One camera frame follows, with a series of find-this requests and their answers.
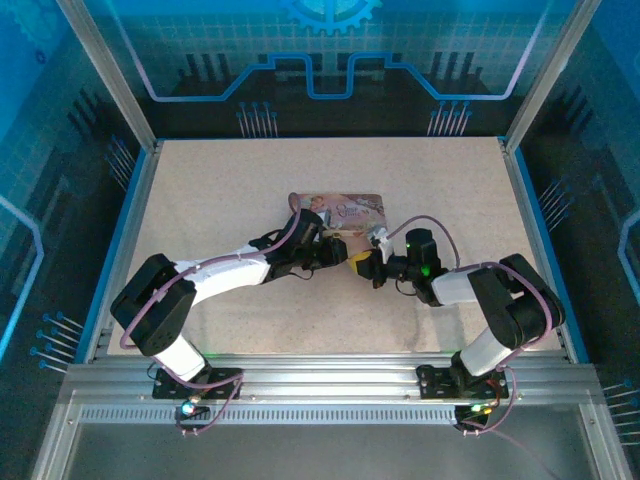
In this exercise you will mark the pink fairy picture tin box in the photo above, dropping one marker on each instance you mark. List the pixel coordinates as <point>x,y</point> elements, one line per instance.
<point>350,205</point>

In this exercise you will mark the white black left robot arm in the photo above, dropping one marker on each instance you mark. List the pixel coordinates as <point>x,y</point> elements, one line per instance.
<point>225,272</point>

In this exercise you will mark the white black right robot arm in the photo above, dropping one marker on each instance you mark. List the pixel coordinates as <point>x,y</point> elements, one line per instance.
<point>515,300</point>

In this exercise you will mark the blue table edge trim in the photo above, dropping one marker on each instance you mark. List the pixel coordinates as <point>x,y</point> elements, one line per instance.
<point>104,280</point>

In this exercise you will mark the aluminium side rail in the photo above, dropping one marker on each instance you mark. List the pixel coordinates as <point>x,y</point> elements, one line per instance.
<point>526,225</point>
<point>135,225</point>

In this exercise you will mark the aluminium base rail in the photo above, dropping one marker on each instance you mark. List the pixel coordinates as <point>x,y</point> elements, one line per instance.
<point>325,380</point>

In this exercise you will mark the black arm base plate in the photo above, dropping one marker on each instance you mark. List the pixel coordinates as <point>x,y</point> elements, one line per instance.
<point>432,382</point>
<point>225,382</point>

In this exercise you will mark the aluminium frame post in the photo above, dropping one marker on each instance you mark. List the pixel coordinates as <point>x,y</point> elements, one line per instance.
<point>545,80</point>
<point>115,90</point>

